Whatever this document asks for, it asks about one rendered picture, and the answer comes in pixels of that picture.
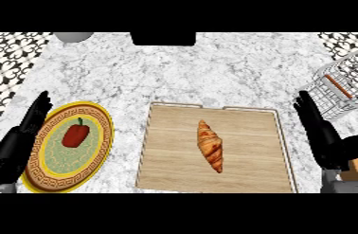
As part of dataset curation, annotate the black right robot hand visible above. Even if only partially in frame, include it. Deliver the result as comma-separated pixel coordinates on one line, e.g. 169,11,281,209
292,90,358,172

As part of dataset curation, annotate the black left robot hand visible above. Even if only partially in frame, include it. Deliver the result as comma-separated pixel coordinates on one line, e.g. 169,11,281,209
0,90,54,186

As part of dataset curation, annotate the pale wooden tray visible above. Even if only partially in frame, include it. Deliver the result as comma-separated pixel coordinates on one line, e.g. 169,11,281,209
134,101,299,194

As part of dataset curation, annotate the golden brown croissant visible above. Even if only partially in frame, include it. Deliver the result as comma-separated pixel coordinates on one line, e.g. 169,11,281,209
196,118,225,174

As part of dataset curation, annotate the yellow patterned round plate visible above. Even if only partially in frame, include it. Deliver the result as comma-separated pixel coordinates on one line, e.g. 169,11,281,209
19,100,116,194

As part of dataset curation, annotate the red bell pepper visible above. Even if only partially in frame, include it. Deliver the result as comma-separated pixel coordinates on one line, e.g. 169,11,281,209
60,117,91,149

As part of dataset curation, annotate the grey round bowl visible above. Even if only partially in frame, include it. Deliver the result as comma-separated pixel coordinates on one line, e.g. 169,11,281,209
51,31,94,44

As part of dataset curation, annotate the black rectangular appliance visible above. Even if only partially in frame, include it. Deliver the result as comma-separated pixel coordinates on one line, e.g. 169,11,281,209
128,31,197,47

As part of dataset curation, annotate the white wire tiered basket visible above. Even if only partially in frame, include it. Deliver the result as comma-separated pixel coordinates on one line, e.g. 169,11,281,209
297,49,358,121

